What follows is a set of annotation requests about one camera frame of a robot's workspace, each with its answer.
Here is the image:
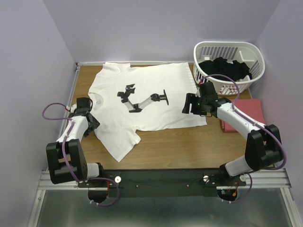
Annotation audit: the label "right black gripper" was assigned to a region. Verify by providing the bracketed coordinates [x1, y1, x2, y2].
[181, 92, 207, 116]

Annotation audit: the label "white printed t-shirt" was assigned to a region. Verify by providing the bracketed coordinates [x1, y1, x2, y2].
[88, 62, 206, 161]

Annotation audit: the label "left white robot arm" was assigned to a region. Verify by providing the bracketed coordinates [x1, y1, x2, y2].
[46, 97, 105, 187]

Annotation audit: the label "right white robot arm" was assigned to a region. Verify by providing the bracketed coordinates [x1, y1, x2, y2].
[182, 81, 286, 185]

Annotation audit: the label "black clothes in basket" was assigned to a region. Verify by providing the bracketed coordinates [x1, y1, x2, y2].
[198, 57, 252, 81]

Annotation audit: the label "folded red t-shirt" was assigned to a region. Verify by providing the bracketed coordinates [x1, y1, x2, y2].
[221, 99, 266, 132]

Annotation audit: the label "white plastic laundry basket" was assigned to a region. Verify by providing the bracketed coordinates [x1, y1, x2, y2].
[194, 41, 265, 96]

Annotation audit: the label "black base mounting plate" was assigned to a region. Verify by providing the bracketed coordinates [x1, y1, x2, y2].
[78, 168, 246, 203]

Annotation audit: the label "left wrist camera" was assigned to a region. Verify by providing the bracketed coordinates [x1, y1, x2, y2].
[65, 103, 77, 113]

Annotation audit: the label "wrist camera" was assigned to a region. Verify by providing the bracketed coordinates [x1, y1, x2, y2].
[65, 103, 77, 113]
[196, 77, 208, 87]

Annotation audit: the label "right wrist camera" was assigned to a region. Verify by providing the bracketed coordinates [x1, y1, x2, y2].
[196, 77, 208, 87]

